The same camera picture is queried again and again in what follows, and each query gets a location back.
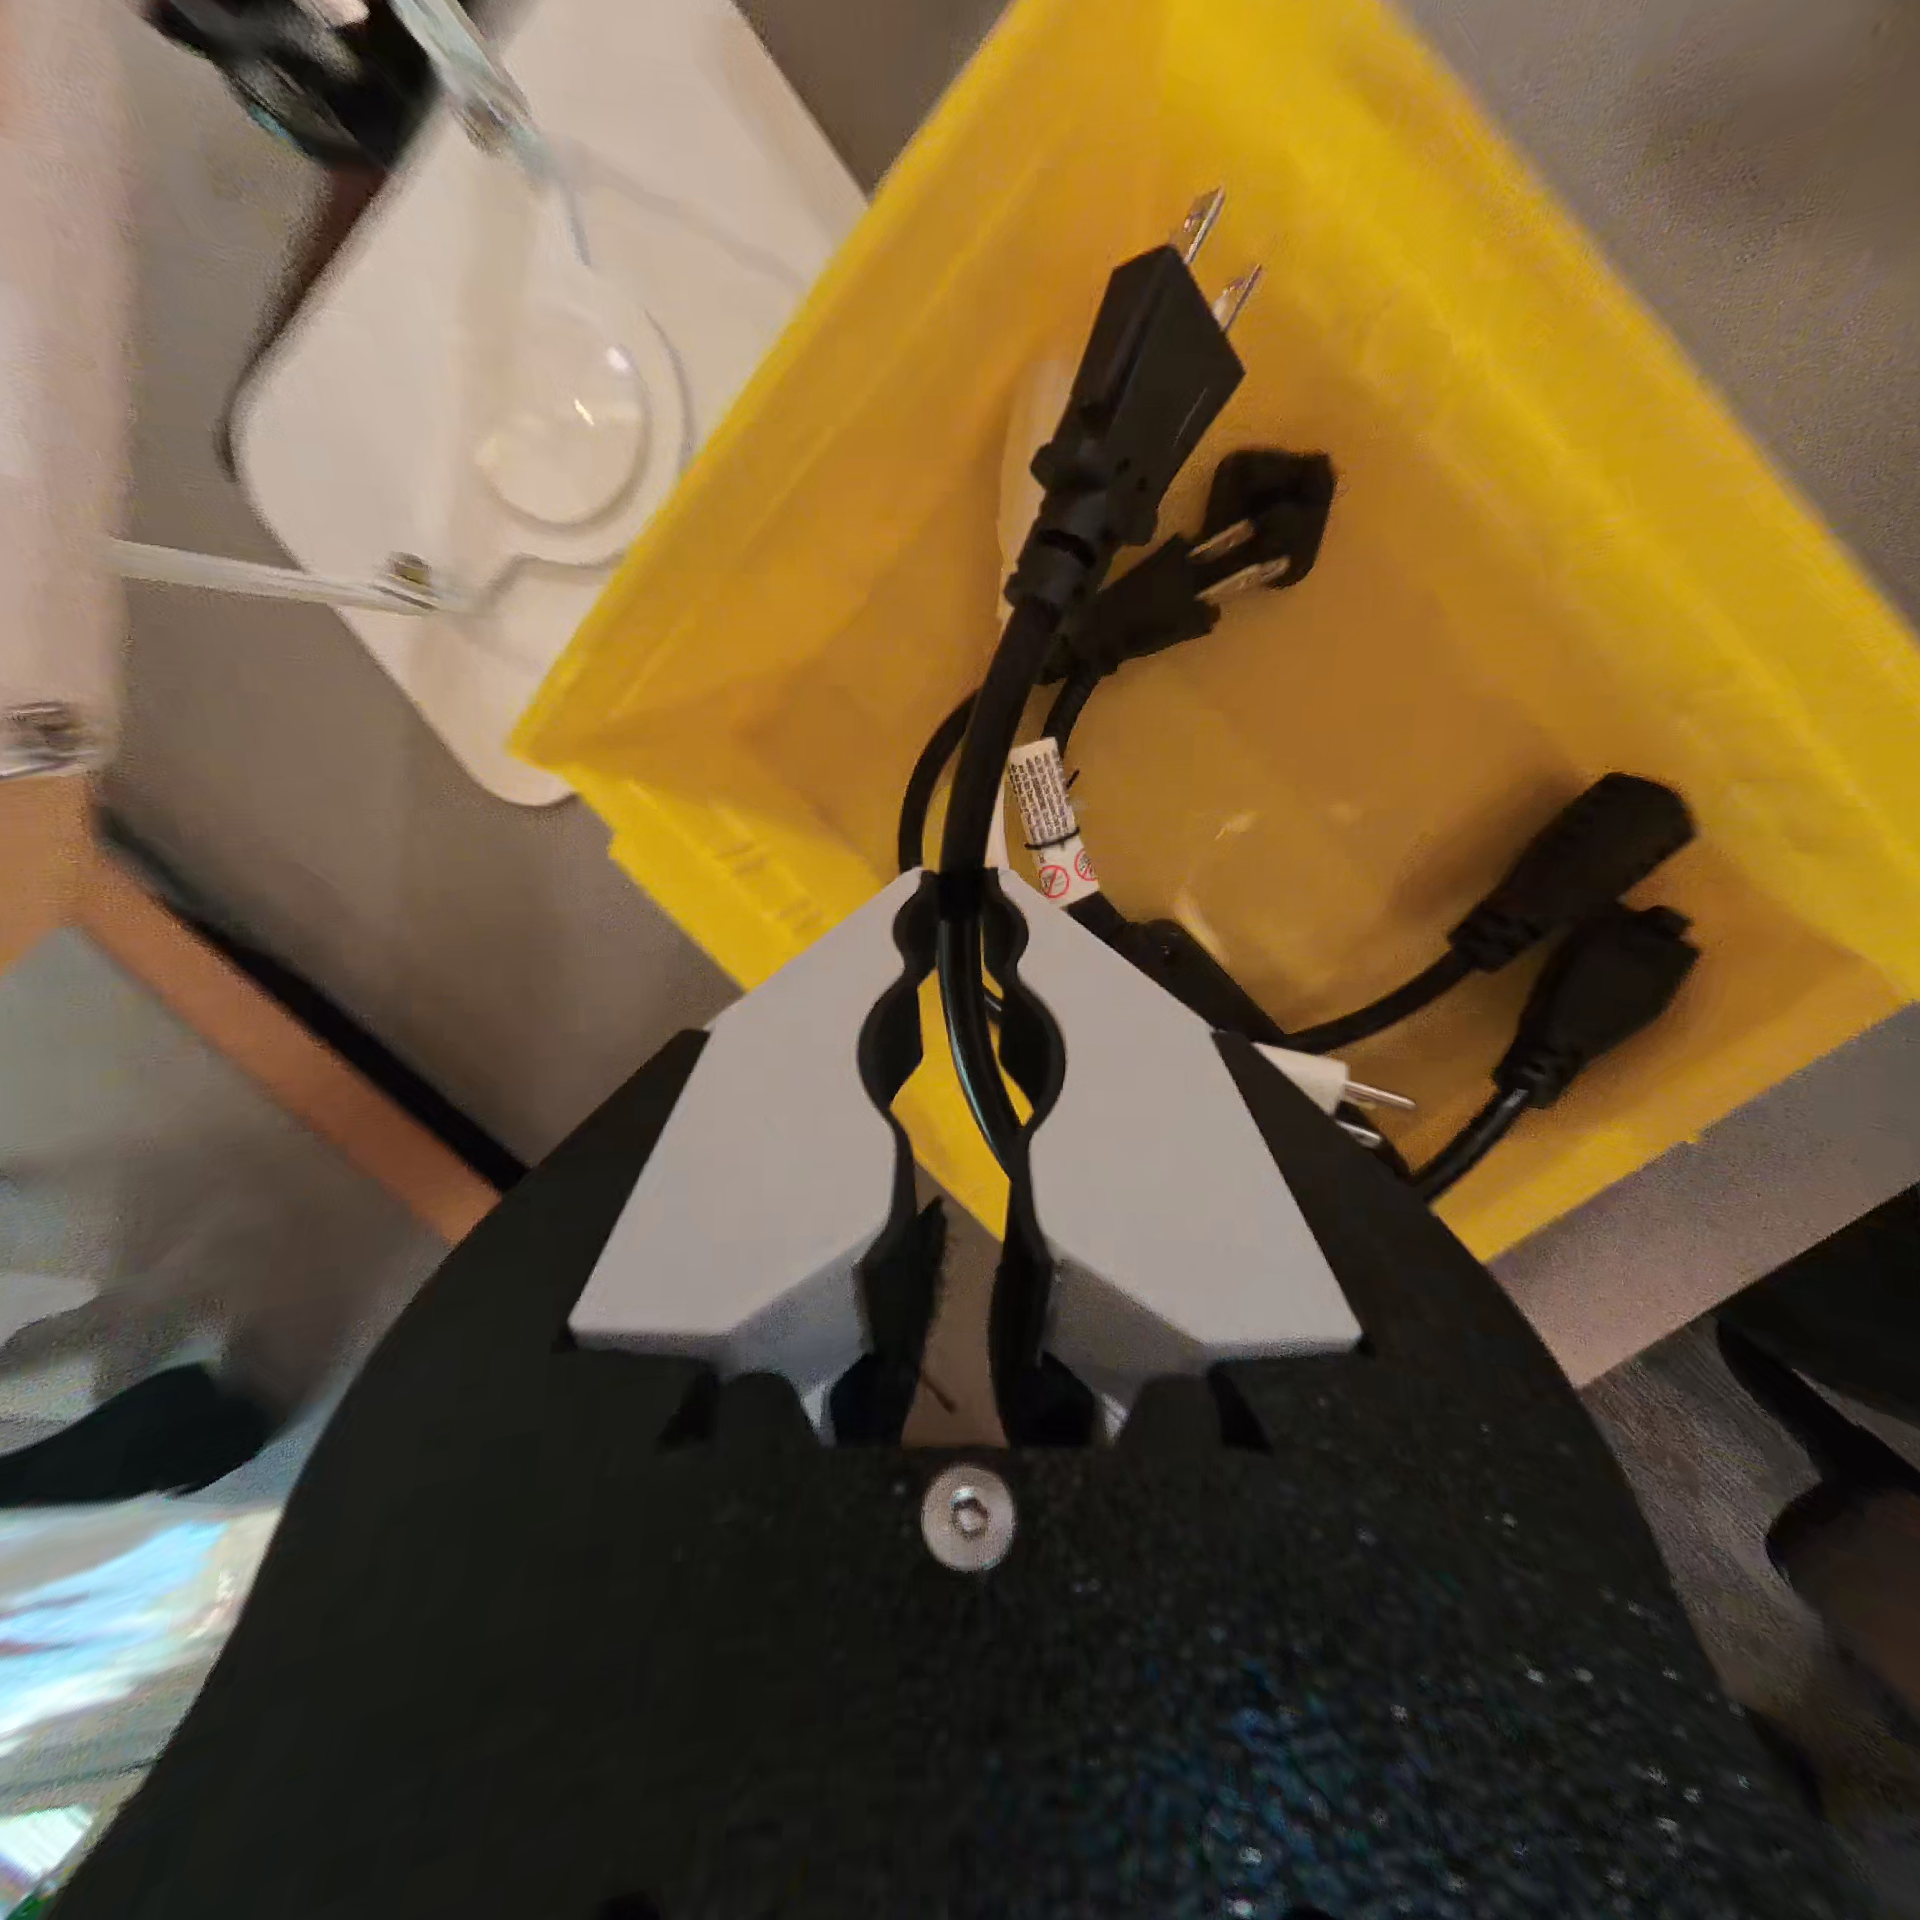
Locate wooden board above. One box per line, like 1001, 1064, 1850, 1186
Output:
0, 769, 503, 1248

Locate dark blurred object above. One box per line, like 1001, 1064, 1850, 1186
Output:
151, 0, 441, 169

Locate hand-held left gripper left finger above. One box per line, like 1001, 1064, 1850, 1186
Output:
570, 868, 950, 1446

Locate clear acrylic stand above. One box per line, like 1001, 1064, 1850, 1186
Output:
98, 0, 699, 622

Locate yellow plastic bin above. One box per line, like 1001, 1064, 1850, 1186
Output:
506, 0, 1920, 1259

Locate thick black power cord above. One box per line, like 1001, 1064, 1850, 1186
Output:
937, 185, 1701, 1200

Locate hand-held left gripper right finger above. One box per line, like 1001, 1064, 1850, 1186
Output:
972, 868, 1364, 1446

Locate black power strip braided cord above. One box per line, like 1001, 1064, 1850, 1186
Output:
898, 448, 1340, 1051

